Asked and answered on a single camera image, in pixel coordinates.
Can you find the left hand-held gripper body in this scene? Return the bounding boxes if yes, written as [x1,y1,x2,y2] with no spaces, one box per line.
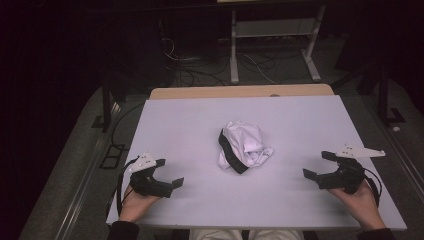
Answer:
[128,152,175,199]

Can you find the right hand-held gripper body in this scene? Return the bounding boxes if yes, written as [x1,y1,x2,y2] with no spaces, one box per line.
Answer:
[317,143,387,195]

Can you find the white shorts with black waistband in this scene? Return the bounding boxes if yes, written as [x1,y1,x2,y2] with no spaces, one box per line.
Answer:
[217,120,275,175]

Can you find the person's left hand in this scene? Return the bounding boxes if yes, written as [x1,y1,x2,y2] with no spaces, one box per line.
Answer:
[118,184,161,224]

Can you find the person's right hand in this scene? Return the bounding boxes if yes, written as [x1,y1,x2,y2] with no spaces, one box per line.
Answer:
[327,181,387,232]

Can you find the white board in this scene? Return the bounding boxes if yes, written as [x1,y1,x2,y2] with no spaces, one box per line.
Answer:
[105,94,408,232]

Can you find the black metal stand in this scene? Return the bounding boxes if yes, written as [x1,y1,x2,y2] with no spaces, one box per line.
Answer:
[333,59,407,127]
[91,49,128,133]

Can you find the person's legs in light trousers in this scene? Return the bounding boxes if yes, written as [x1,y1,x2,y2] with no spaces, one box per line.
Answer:
[188,228,305,240]

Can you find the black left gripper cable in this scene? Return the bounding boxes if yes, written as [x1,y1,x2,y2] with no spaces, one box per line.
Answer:
[115,155,140,218]

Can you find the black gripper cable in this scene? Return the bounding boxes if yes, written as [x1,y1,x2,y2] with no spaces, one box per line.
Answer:
[115,155,140,218]
[362,167,384,208]

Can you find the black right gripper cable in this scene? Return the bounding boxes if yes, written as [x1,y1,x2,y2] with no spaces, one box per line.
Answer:
[362,167,384,208]

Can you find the black floor cable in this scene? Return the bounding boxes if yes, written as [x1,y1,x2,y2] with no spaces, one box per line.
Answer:
[110,101,145,151]

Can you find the tangle of floor cables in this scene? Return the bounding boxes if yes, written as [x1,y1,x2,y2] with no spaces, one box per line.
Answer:
[161,36,278,88]

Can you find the white metal stand frame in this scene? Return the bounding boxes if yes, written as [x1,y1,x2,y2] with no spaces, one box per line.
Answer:
[229,4,327,85]

